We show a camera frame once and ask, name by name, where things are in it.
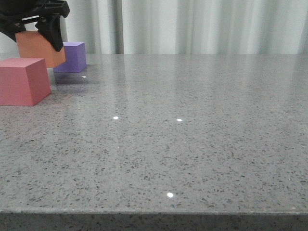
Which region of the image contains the purple foam cube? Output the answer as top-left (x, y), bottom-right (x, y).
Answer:
top-left (53, 42), bottom-right (87, 73)

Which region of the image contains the pale green curtain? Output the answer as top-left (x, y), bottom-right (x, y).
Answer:
top-left (0, 0), bottom-right (308, 55)

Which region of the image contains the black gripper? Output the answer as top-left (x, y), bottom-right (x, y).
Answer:
top-left (0, 0), bottom-right (70, 51)

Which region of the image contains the orange foam cube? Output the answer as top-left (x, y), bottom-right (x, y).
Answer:
top-left (15, 31), bottom-right (66, 68)

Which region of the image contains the pink foam cube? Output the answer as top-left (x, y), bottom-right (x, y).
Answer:
top-left (0, 58), bottom-right (51, 106)

